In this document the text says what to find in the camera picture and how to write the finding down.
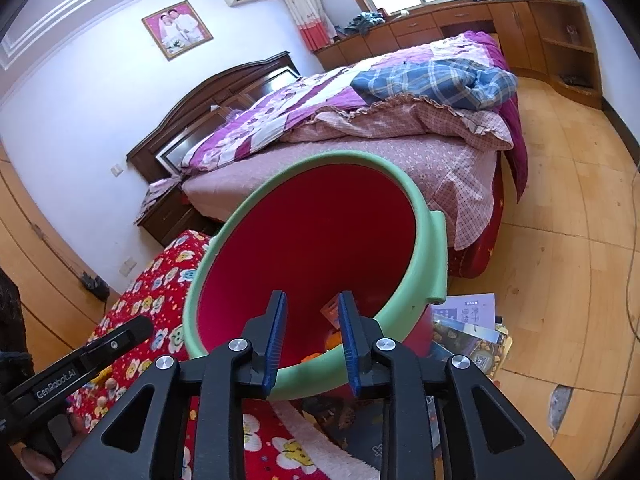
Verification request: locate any dark wooden headboard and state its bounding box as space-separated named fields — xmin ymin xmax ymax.
xmin=126 ymin=51 xmax=301 ymax=183

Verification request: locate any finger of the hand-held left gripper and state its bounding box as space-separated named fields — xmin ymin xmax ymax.
xmin=75 ymin=315 xmax=155 ymax=368

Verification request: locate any bed with purple quilt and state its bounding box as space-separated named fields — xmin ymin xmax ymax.
xmin=180 ymin=30 xmax=528 ymax=206

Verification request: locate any pink lace-edged quilt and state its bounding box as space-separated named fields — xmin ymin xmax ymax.
xmin=282 ymin=92 xmax=516 ymax=151

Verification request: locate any wooden window cabinet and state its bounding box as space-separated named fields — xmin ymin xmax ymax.
xmin=312 ymin=0 xmax=603 ymax=108

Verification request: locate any blue clothes pile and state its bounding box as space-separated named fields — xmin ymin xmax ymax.
xmin=344 ymin=10 xmax=387 ymax=36

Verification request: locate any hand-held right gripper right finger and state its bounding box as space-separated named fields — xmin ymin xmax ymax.
xmin=337 ymin=291 xmax=576 ymax=480

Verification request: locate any framed wall photo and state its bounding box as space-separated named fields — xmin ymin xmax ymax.
xmin=141 ymin=0 xmax=214 ymax=62

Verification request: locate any red white curtain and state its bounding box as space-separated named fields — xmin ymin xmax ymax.
xmin=267 ymin=0 xmax=337 ymax=53

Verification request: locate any light wooden wardrobe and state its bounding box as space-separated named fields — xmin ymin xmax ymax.
xmin=0 ymin=145 xmax=118 ymax=361

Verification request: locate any orange snack packet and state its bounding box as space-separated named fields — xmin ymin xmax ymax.
xmin=320 ymin=299 xmax=346 ymax=328

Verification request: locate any pink cloth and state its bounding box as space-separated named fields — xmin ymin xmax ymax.
xmin=140 ymin=176 xmax=183 ymax=211

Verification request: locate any dark printed cloth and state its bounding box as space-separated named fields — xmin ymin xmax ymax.
xmin=302 ymin=395 xmax=441 ymax=480

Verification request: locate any person's left hand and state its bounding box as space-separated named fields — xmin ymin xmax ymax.
xmin=20 ymin=410 xmax=88 ymax=478

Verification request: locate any red bucket with green rim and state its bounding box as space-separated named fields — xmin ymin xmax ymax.
xmin=181 ymin=150 xmax=447 ymax=403

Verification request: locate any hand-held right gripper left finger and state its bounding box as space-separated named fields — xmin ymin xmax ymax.
xmin=52 ymin=290 xmax=288 ymax=480

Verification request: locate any thin cable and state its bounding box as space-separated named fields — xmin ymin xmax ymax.
xmin=620 ymin=160 xmax=640 ymax=336

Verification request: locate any blue plaid cloth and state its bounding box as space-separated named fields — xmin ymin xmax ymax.
xmin=350 ymin=57 xmax=518 ymax=111

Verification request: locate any white booklet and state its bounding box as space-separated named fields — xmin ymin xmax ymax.
xmin=432 ymin=292 xmax=497 ymax=333

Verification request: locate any glossy magazine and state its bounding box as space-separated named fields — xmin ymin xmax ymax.
xmin=430 ymin=317 xmax=513 ymax=378

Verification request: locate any dark wooden nightstand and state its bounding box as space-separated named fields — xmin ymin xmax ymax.
xmin=135 ymin=177 xmax=221 ymax=247

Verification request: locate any red smiley printed blanket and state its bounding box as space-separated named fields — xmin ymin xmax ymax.
xmin=65 ymin=230 xmax=381 ymax=480

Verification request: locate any person's dark clothing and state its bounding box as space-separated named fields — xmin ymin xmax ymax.
xmin=0 ymin=266 xmax=36 ymax=401

